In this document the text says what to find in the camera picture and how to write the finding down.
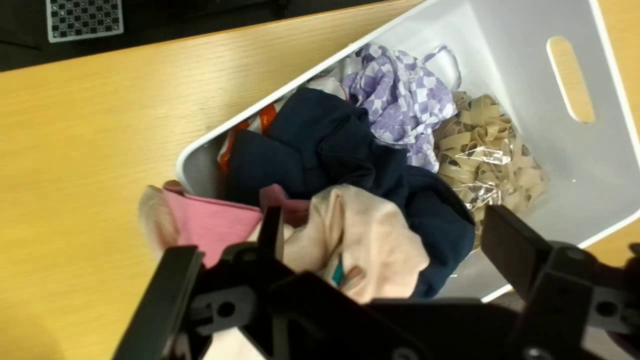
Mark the peach coloured cloth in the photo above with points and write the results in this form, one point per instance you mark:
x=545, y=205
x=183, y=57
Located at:
x=367, y=241

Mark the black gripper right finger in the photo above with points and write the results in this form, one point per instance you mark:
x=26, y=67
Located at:
x=573, y=300

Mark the pink shirt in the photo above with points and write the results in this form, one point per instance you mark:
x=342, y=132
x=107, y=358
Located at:
x=213, y=222

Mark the checkerboard calibration tag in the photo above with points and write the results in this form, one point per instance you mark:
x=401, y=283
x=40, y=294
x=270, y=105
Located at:
x=83, y=21

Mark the white orange cloth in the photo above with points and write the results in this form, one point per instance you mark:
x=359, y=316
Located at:
x=251, y=132

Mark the white plastic basket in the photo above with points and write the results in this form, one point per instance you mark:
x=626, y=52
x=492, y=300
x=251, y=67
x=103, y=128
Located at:
x=521, y=41

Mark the purple checked cloth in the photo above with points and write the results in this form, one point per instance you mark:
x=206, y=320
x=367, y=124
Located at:
x=401, y=101

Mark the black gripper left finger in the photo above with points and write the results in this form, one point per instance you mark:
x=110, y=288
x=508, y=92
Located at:
x=167, y=300

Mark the navy blue cloth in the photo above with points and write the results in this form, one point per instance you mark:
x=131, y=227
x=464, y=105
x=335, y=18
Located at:
x=320, y=146

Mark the bag of beige pieces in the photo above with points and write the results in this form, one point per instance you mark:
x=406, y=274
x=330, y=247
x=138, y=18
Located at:
x=486, y=160

